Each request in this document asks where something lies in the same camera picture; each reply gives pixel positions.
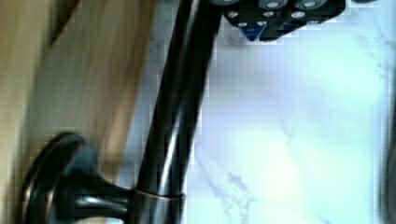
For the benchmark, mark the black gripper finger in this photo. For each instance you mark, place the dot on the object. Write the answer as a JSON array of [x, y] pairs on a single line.
[[268, 20]]

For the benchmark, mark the wooden drawer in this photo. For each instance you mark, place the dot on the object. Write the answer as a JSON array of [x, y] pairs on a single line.
[[68, 66]]

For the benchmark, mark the black drawer handle bar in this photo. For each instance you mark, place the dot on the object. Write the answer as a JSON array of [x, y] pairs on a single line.
[[63, 185]]

